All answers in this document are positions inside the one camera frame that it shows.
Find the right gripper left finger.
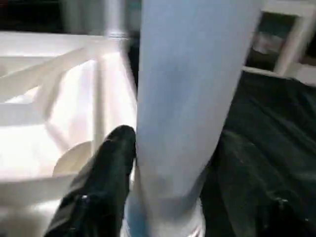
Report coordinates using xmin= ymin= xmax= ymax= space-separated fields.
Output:
xmin=43 ymin=124 xmax=137 ymax=237

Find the white glass door cabinet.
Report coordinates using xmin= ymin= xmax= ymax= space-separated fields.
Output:
xmin=244 ymin=0 xmax=316 ymax=85

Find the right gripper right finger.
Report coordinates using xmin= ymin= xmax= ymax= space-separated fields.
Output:
xmin=210 ymin=129 xmax=316 ymax=237

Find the white plastic table top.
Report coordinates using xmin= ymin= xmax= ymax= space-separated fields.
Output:
xmin=0 ymin=31 xmax=140 ymax=237

